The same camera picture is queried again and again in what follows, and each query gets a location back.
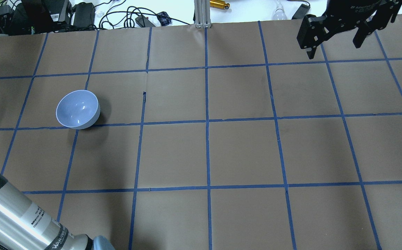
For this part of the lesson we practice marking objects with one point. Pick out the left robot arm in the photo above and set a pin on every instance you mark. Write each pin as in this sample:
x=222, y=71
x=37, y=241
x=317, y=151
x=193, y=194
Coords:
x=26, y=226

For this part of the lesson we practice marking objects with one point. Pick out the blue bowl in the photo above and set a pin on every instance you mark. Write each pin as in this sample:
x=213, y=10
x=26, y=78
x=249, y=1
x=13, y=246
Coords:
x=78, y=110

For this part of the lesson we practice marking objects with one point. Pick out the black power adapter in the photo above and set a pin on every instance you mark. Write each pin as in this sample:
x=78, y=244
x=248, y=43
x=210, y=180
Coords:
x=302, y=10

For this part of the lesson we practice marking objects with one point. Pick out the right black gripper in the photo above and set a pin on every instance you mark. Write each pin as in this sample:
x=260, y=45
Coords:
x=355, y=7

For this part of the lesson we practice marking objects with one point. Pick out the aluminium frame post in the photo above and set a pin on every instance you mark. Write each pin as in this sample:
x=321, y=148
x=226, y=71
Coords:
x=202, y=14

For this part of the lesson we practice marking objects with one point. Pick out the white light bulb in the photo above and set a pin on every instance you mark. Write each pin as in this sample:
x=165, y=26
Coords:
x=279, y=11

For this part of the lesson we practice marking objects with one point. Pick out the yellow tool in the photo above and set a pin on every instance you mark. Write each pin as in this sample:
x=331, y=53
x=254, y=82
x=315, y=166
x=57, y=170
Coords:
x=219, y=4

